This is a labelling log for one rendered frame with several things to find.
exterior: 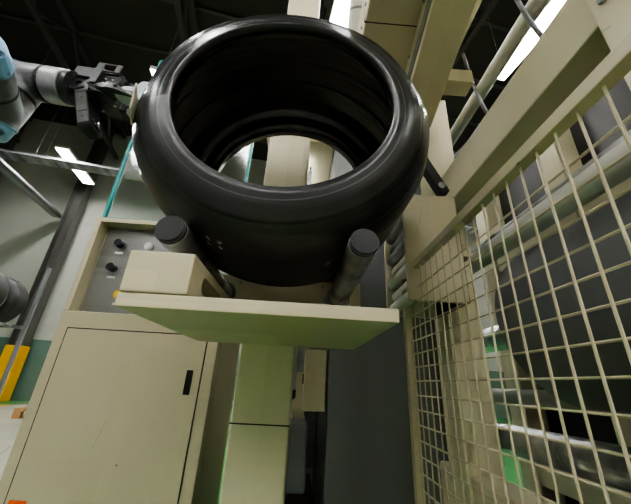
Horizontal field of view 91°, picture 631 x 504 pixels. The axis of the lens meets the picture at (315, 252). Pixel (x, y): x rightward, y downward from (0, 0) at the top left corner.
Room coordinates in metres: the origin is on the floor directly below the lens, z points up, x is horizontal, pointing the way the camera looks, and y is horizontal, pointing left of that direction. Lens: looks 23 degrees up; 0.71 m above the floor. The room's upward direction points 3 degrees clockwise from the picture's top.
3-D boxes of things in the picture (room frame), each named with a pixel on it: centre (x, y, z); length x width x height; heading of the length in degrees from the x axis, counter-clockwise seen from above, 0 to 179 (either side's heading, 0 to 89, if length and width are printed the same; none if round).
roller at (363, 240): (0.58, -0.07, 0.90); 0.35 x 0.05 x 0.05; 2
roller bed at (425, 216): (0.81, -0.30, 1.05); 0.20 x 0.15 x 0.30; 2
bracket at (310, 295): (0.75, 0.08, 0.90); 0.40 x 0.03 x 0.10; 92
